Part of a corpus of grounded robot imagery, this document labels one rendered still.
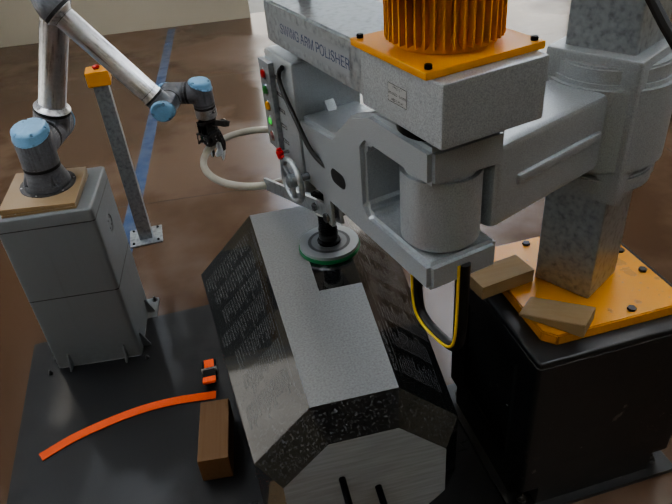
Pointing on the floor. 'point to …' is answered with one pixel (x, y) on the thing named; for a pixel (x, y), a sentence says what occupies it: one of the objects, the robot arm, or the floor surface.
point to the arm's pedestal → (81, 277)
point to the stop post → (96, 78)
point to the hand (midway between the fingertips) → (218, 155)
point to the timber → (216, 440)
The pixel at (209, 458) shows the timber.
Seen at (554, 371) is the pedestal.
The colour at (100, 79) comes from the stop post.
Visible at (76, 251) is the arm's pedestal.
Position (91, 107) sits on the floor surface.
